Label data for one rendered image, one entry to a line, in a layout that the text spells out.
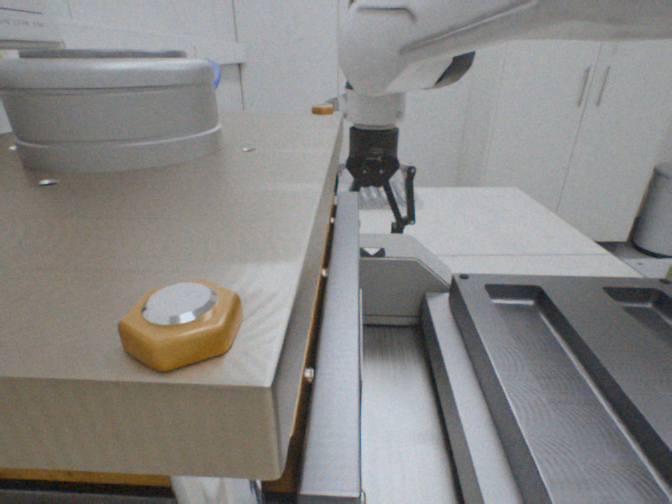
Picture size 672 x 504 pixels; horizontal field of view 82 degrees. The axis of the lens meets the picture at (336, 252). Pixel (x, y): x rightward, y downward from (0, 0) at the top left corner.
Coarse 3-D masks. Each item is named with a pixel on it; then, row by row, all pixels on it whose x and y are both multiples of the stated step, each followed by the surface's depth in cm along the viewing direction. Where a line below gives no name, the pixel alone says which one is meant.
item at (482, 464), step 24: (432, 312) 30; (432, 336) 29; (456, 336) 27; (432, 360) 29; (456, 360) 25; (456, 384) 23; (456, 408) 22; (480, 408) 22; (456, 432) 22; (480, 432) 20; (456, 456) 22; (480, 456) 19; (504, 456) 19; (480, 480) 18; (504, 480) 18
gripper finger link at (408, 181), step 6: (408, 168) 61; (414, 168) 60; (408, 174) 61; (414, 174) 60; (408, 180) 61; (408, 186) 61; (408, 192) 62; (408, 198) 62; (408, 204) 63; (414, 204) 63; (408, 210) 63; (414, 210) 63; (408, 216) 64; (414, 216) 64; (408, 222) 64; (414, 222) 64
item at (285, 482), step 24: (312, 312) 15; (312, 336) 15; (312, 360) 15; (288, 456) 10; (0, 480) 12; (24, 480) 12; (48, 480) 12; (72, 480) 11; (96, 480) 11; (120, 480) 11; (144, 480) 11; (168, 480) 11; (264, 480) 11; (288, 480) 11
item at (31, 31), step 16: (0, 0) 25; (16, 0) 26; (32, 0) 27; (48, 0) 28; (0, 16) 25; (16, 16) 26; (32, 16) 27; (48, 16) 28; (0, 32) 25; (16, 32) 26; (32, 32) 27; (48, 32) 28; (0, 48) 25; (16, 48) 26; (32, 48) 28; (48, 48) 29
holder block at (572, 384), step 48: (480, 288) 28; (528, 288) 29; (576, 288) 28; (624, 288) 29; (480, 336) 24; (528, 336) 26; (576, 336) 24; (624, 336) 24; (480, 384) 23; (528, 384) 20; (576, 384) 22; (624, 384) 20; (528, 432) 18; (576, 432) 19; (624, 432) 19; (528, 480) 17; (576, 480) 16; (624, 480) 17
